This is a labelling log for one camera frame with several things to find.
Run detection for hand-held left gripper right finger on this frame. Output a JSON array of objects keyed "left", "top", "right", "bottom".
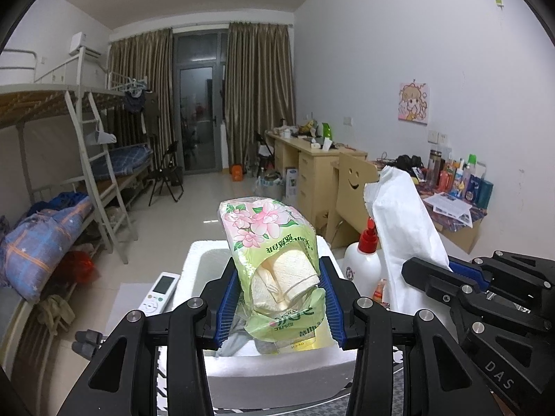
[{"left": 318, "top": 257, "right": 506, "bottom": 416}]

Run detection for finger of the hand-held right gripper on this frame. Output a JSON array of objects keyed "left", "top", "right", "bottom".
[
  {"left": 401, "top": 257, "right": 555, "bottom": 334},
  {"left": 449, "top": 250, "right": 555, "bottom": 295}
]

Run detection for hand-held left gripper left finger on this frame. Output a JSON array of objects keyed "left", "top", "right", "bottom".
[{"left": 56, "top": 257, "right": 241, "bottom": 416}]

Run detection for grey sock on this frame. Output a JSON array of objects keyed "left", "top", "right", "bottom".
[{"left": 219, "top": 312, "right": 278, "bottom": 358}]

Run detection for white cloth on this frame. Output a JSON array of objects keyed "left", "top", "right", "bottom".
[{"left": 363, "top": 165, "right": 452, "bottom": 313}]

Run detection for green floral tissue pack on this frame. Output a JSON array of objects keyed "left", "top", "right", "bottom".
[{"left": 217, "top": 197, "right": 328, "bottom": 354}]

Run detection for white foam box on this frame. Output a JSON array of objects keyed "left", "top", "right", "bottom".
[{"left": 176, "top": 236, "right": 360, "bottom": 412}]

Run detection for desk with patterned cover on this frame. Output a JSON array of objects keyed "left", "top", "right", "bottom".
[{"left": 373, "top": 160, "right": 488, "bottom": 254}]

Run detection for white red-pump lotion bottle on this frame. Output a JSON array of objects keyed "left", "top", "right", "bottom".
[{"left": 344, "top": 218, "right": 393, "bottom": 302}]

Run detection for printed paper sheets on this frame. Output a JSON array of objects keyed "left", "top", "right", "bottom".
[{"left": 422, "top": 191, "right": 473, "bottom": 228}]

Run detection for white remote control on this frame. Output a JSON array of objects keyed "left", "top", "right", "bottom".
[{"left": 138, "top": 272, "right": 180, "bottom": 315}]

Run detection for row of toiletry bottles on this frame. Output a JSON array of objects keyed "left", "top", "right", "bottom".
[{"left": 427, "top": 149, "right": 495, "bottom": 209}]

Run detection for black headphones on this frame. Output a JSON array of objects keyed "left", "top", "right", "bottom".
[{"left": 395, "top": 155, "right": 425, "bottom": 172}]

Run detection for bag of items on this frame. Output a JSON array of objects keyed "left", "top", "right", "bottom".
[{"left": 254, "top": 173, "right": 284, "bottom": 202}]

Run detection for wooden smiley chair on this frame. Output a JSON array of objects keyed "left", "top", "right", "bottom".
[{"left": 321, "top": 151, "right": 380, "bottom": 243}]

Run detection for white carton box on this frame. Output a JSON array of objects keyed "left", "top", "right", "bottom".
[{"left": 284, "top": 167, "right": 300, "bottom": 206}]

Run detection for light wooden desk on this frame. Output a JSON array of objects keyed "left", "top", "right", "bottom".
[{"left": 264, "top": 130, "right": 369, "bottom": 235}]

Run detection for black folding chair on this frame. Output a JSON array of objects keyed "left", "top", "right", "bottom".
[{"left": 147, "top": 141, "right": 185, "bottom": 206}]

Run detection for red bag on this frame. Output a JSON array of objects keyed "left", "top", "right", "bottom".
[{"left": 69, "top": 249, "right": 96, "bottom": 284}]

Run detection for yellowish crumpled cloth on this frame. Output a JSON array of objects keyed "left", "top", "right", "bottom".
[{"left": 37, "top": 295, "right": 74, "bottom": 334}]

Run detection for blue checked bedding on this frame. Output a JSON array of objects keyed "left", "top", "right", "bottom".
[{"left": 104, "top": 145, "right": 153, "bottom": 180}]

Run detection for white bunk ladder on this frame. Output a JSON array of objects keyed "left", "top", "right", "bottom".
[{"left": 65, "top": 91, "right": 131, "bottom": 263}]

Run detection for blue patterned quilt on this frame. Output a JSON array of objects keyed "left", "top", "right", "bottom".
[{"left": 0, "top": 201, "right": 94, "bottom": 304}]

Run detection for white hanging holder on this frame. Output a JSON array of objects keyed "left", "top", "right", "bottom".
[{"left": 84, "top": 128, "right": 118, "bottom": 146}]

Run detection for hanging dark clothes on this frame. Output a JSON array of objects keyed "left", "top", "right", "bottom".
[{"left": 121, "top": 89, "right": 159, "bottom": 139}]

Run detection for brown curtain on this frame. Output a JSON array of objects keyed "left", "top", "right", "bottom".
[
  {"left": 108, "top": 28, "right": 174, "bottom": 174},
  {"left": 226, "top": 21, "right": 298, "bottom": 170}
]

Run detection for glass balcony door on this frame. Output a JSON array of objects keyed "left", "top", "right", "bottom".
[{"left": 172, "top": 30, "right": 229, "bottom": 173}]

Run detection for white metal bunk bed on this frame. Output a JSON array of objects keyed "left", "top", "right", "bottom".
[
  {"left": 0, "top": 50, "right": 131, "bottom": 269},
  {"left": 104, "top": 71, "right": 154, "bottom": 191}
]

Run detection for white air conditioner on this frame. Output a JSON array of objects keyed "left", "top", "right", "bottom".
[{"left": 68, "top": 32, "right": 102, "bottom": 58}]

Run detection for pink cartoon wall poster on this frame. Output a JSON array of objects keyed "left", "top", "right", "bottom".
[{"left": 398, "top": 81, "right": 431, "bottom": 124}]

